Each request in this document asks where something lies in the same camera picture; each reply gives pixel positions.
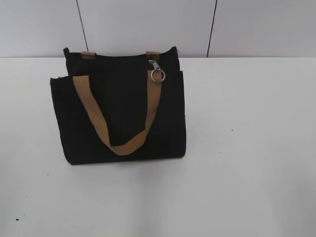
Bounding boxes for black tote bag tan handles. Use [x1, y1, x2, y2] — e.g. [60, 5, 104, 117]
[50, 47, 186, 165]

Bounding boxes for silver zipper pull with ring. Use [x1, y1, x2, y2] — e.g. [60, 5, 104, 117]
[149, 60, 166, 83]

